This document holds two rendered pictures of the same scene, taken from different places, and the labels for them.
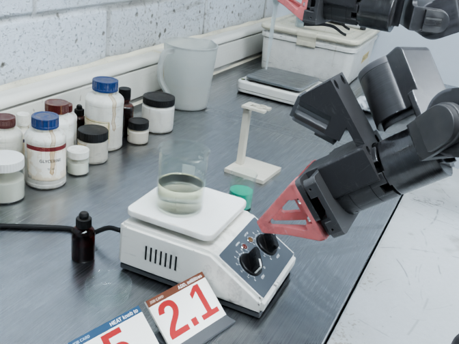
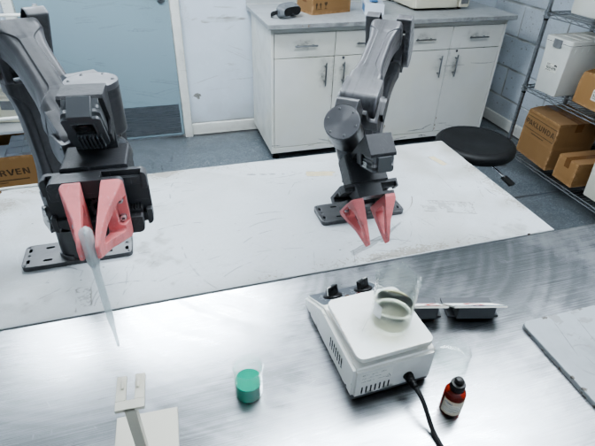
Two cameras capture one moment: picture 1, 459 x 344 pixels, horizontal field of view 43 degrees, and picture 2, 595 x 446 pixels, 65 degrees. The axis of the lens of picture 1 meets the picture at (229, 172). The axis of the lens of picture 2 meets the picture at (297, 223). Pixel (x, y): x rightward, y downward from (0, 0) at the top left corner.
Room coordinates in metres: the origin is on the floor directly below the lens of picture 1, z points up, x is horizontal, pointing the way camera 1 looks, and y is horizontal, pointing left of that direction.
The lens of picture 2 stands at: (1.08, 0.33, 1.49)
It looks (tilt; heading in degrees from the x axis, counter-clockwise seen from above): 35 degrees down; 230
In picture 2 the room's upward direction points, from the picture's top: 2 degrees clockwise
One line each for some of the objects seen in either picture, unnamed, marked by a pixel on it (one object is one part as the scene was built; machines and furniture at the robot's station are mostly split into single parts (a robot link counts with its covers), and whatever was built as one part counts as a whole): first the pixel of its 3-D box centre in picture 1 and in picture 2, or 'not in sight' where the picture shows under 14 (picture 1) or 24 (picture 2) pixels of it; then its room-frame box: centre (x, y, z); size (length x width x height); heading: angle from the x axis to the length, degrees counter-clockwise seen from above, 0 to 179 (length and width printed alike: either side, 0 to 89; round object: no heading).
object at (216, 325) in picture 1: (191, 312); (415, 303); (0.54, 0.02, 0.92); 0.09 x 0.06 x 0.04; 143
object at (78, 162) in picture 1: (78, 160); not in sight; (0.90, 0.26, 0.92); 0.04 x 0.04 x 0.04
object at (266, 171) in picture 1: (257, 139); (139, 413); (1.00, -0.04, 0.96); 0.08 x 0.08 x 0.13; 64
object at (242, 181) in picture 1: (241, 189); (248, 379); (0.86, -0.02, 0.93); 0.04 x 0.04 x 0.06
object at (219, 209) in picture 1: (188, 207); (378, 320); (0.67, 0.05, 0.98); 0.12 x 0.12 x 0.01; 69
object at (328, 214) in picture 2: not in sight; (359, 196); (0.39, -0.26, 0.94); 0.20 x 0.07 x 0.08; 157
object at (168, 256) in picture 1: (203, 241); (367, 328); (0.66, 0.02, 0.94); 0.22 x 0.13 x 0.08; 69
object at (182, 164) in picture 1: (182, 180); (394, 299); (0.66, 0.06, 1.03); 0.07 x 0.06 x 0.08; 32
